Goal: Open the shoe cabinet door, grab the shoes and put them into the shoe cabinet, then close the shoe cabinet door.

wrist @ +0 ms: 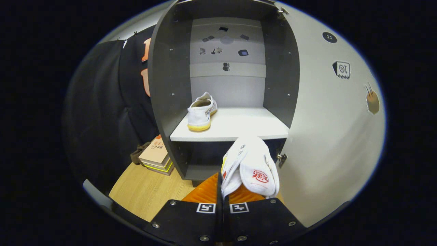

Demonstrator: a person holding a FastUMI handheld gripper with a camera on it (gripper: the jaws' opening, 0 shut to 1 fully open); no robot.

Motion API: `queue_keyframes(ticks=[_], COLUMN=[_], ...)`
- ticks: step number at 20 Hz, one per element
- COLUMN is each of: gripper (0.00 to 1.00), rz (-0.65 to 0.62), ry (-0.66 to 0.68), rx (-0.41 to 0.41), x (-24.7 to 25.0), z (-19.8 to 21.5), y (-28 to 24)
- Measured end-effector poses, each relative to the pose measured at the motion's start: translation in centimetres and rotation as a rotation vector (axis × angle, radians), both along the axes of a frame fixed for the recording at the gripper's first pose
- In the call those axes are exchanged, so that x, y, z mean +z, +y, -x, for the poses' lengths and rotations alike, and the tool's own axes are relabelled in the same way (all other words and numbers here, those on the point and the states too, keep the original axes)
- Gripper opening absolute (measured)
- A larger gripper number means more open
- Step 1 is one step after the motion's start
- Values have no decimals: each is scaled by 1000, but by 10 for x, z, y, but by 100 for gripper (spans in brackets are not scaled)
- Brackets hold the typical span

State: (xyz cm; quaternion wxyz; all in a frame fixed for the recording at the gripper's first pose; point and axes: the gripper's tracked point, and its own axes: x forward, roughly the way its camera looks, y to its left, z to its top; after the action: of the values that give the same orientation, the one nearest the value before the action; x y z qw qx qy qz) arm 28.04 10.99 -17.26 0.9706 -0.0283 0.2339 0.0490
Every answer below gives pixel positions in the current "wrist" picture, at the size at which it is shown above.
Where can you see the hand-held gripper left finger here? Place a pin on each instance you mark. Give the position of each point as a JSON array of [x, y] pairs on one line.
[[187, 222]]

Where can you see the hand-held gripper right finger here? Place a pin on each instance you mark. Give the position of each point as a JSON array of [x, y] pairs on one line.
[[259, 222]]

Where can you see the white canvas shoe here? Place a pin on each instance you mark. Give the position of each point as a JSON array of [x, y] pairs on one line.
[[252, 160], [199, 114]]

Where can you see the beige shoe cabinet door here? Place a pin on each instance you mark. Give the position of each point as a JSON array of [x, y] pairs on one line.
[[324, 136]]

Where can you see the grey shoe cabinet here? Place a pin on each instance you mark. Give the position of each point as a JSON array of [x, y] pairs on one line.
[[170, 85]]

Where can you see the yellow edged book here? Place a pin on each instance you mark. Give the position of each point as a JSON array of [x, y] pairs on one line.
[[164, 169]]

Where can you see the tan cover book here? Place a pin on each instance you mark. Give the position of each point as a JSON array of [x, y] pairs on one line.
[[155, 152]]

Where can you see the dark brown object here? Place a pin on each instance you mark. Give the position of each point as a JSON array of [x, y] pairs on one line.
[[136, 155]]

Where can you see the black backdrop cloth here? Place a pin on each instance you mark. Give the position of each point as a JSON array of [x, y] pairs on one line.
[[102, 119]]

